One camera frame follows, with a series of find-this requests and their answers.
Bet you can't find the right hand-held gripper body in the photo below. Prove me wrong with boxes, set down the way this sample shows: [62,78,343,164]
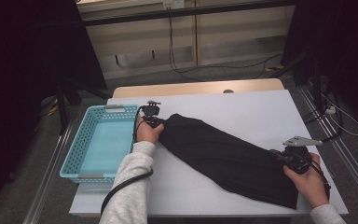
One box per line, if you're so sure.
[281,135,324,175]

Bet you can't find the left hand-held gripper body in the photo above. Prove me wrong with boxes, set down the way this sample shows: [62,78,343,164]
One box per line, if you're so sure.
[141,100,162,127]

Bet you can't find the black shorts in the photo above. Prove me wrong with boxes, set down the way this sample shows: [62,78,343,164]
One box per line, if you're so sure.
[158,113,300,210]

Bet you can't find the light blue plastic basket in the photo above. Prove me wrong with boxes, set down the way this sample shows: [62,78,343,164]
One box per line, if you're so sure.
[59,104,143,184]

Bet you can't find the person's left hand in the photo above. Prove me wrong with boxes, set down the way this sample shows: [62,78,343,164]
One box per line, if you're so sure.
[135,115,166,145]

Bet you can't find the person's right hand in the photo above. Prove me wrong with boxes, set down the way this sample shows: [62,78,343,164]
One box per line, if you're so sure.
[282,152,330,209]

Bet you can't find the wooden table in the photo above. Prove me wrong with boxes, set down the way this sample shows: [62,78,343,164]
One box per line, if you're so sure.
[111,77,285,99]

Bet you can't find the black tripod stand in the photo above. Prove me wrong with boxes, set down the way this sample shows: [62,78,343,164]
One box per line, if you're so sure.
[55,79,111,136]

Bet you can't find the black horizontal bar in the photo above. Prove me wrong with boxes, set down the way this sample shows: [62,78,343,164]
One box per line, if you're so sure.
[82,0,296,27]

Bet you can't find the beige wooden cabinet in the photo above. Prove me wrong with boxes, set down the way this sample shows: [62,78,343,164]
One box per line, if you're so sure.
[76,0,296,80]

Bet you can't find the narrow black curtain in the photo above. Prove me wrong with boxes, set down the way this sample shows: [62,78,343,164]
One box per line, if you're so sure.
[281,0,358,129]

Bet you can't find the wide black curtain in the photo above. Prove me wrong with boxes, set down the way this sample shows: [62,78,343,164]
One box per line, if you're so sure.
[0,0,108,216]

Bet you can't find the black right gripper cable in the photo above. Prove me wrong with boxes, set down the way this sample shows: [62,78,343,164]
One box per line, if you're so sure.
[300,153,332,201]

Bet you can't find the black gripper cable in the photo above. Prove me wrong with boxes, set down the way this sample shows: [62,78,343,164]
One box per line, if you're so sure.
[100,105,154,217]
[300,153,332,201]

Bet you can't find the black looped cable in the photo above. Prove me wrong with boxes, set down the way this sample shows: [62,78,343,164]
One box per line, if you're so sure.
[302,89,345,145]

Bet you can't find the metal floor rail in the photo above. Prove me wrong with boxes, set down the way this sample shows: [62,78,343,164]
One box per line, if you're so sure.
[22,120,76,224]
[297,81,358,204]

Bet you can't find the white cable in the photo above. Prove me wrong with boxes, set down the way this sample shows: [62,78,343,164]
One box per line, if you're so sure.
[321,92,358,137]

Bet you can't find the black hanging cable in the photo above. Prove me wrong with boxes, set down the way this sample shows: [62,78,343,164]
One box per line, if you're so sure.
[167,8,205,83]

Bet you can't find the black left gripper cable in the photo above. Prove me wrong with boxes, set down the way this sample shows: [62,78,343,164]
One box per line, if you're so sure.
[100,105,154,217]

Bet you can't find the black camera stand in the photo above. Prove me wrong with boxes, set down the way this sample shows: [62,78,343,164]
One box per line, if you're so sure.
[273,49,324,107]

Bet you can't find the black floor cable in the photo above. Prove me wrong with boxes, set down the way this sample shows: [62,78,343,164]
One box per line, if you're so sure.
[178,53,283,77]

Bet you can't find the yellow cable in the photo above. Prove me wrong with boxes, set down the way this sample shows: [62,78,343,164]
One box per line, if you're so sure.
[40,97,60,118]

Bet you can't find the white wall socket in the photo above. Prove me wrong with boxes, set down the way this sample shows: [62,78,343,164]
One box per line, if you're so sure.
[162,0,186,9]

